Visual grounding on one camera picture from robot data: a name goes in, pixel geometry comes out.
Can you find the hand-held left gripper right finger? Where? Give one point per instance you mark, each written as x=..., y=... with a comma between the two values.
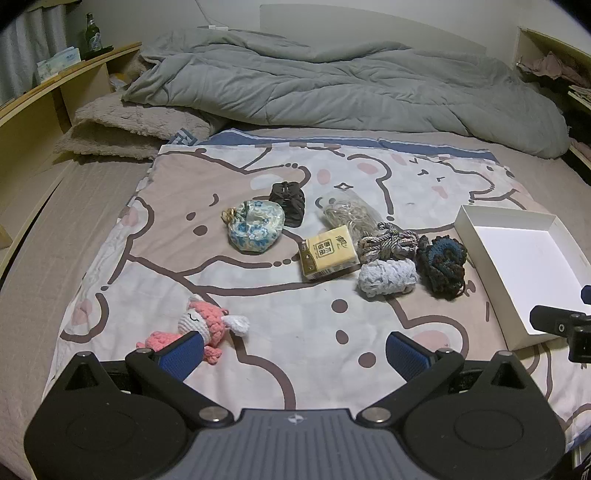
x=406, y=357

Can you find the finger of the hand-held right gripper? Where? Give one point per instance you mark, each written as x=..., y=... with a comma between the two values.
x=587, y=295
x=551, y=320

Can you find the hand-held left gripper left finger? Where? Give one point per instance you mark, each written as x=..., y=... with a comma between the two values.
x=182, y=355

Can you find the pink crochet doll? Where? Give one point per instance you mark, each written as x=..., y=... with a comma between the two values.
x=203, y=318

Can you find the white cardboard box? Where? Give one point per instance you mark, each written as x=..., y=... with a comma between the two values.
x=526, y=263

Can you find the floral fabric pouch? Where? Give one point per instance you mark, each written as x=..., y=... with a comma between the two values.
x=254, y=226

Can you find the dark blue crochet piece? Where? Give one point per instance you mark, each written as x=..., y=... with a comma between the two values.
x=441, y=267

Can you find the printed cartoon blanket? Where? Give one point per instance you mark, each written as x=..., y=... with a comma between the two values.
x=286, y=314

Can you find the multicolour twisted yarn skein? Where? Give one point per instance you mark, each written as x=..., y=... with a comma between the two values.
x=388, y=244

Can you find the yellow tissue pack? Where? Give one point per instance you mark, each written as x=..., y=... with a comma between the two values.
x=328, y=254

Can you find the clear bag of rubber bands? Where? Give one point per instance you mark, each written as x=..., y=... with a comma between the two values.
x=346, y=214

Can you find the black hair claw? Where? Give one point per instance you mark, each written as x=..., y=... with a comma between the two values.
x=288, y=203

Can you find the pink clothes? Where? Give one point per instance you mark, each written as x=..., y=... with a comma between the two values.
x=554, y=64

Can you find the beige fluffy blanket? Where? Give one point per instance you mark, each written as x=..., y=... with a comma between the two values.
x=120, y=129

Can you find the wooden open cabinet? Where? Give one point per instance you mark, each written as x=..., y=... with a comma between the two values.
x=545, y=46

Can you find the wooden bedside shelf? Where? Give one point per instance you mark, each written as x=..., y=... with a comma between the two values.
x=27, y=134

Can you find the grey duvet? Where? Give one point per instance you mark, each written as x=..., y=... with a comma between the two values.
x=346, y=83

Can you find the tissue box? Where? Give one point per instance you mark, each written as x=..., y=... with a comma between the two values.
x=57, y=62

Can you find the green glass bottle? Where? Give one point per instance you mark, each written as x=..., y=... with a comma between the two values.
x=90, y=39

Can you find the grey curtain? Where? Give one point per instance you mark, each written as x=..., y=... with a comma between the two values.
x=23, y=46

